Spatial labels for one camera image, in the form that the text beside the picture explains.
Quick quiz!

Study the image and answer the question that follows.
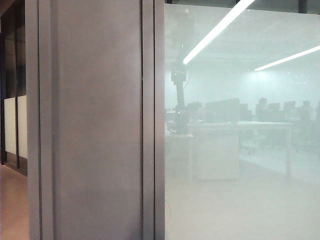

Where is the grey metal window frame post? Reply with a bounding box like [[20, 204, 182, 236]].
[[141, 0, 166, 240]]

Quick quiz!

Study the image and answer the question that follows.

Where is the frosted glass pane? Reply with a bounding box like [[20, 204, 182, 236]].
[[163, 0, 320, 240]]

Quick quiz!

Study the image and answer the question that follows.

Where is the dark framed glass partition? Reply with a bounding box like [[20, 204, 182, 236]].
[[0, 0, 29, 176]]

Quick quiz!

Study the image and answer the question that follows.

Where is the grey metal column panel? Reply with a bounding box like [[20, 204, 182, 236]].
[[24, 0, 144, 240]]

